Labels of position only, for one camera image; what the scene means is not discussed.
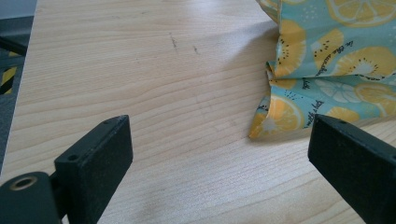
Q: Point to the teal lemon print cloth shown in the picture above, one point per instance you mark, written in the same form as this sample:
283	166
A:
327	59

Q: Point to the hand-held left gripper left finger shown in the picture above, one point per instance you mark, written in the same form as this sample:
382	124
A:
93	168

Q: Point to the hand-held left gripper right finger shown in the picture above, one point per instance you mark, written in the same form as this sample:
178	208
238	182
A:
355	168

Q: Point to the black and yellow striped tape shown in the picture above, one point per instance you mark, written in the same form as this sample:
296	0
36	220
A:
7	79

